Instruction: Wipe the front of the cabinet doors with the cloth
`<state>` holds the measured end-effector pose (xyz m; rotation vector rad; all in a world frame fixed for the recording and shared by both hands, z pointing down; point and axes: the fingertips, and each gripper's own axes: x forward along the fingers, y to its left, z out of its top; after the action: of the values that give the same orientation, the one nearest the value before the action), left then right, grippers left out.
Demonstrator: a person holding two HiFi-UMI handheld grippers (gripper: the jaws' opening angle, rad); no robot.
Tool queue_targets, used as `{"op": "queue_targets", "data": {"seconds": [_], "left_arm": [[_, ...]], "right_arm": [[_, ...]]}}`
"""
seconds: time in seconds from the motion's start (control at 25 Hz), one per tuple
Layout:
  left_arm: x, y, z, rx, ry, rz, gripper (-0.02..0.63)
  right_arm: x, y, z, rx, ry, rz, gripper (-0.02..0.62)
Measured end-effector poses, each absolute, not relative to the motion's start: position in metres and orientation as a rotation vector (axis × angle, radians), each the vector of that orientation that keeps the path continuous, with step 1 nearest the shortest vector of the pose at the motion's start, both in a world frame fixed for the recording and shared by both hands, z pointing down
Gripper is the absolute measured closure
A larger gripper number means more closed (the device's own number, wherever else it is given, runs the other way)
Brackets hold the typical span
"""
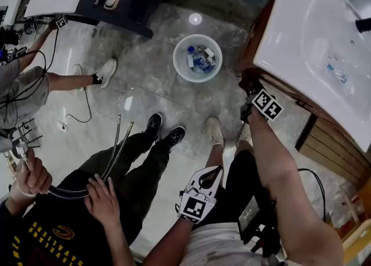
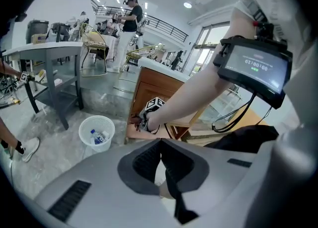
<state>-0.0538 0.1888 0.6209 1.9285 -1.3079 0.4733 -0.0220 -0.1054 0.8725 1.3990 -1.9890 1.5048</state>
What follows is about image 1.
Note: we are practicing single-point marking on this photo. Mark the person's right shoe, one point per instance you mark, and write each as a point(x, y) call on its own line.
point(245, 136)

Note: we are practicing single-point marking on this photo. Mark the clear wrapper with blue ends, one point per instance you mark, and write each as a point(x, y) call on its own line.
point(336, 70)

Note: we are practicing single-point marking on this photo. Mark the person's left forearm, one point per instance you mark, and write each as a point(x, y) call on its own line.
point(168, 244)

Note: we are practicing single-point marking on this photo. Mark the orange box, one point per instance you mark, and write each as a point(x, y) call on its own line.
point(365, 201)

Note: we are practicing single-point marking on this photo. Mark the person's white printed t-shirt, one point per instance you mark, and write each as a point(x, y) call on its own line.
point(217, 244)

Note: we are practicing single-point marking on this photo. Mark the person's right forearm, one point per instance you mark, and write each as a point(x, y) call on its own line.
point(266, 149)

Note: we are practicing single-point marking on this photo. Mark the dark grey vanity table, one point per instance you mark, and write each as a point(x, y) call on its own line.
point(136, 4)

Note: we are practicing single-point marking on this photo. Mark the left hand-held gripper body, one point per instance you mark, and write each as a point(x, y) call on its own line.
point(194, 208)

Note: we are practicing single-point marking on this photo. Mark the person's left leg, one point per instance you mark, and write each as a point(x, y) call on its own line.
point(216, 157)

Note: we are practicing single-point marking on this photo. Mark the person's left shoe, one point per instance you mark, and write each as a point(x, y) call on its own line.
point(216, 133)

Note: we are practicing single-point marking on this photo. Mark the person's shoe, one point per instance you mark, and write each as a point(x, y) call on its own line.
point(245, 136)
point(216, 133)

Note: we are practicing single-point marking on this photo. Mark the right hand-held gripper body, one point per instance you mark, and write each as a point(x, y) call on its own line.
point(266, 104)

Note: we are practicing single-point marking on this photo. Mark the person's right leg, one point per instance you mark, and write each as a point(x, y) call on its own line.
point(245, 146)

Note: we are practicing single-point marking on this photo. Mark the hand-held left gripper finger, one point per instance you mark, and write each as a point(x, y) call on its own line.
point(195, 175)
point(216, 185)

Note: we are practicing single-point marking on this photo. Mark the black faucet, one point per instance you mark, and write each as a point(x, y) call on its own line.
point(363, 25)

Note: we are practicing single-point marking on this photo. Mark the wooden vanity cabinet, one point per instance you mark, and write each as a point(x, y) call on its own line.
point(255, 39)

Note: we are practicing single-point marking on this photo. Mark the white wristband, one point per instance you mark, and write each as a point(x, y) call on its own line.
point(21, 191)

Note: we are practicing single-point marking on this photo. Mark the white plastic waste basket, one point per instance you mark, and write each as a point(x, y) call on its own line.
point(181, 65)

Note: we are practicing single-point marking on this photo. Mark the person's leg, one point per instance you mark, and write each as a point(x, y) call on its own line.
point(216, 157)
point(245, 146)

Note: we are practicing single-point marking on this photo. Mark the person's black shorts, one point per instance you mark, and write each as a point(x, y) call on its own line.
point(240, 178)

